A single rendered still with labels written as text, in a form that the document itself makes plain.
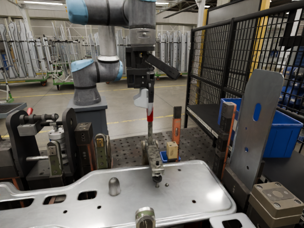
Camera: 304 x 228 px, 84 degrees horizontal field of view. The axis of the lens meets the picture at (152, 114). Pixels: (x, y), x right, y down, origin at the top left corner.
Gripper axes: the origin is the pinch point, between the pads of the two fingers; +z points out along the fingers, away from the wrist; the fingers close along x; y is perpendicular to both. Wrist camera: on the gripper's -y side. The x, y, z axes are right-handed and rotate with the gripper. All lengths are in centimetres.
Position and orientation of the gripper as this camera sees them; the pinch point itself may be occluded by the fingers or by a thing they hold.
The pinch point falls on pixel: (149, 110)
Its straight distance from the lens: 57.3
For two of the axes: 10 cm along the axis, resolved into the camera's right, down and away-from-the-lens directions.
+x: 1.6, 3.6, -9.2
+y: -9.9, 0.6, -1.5
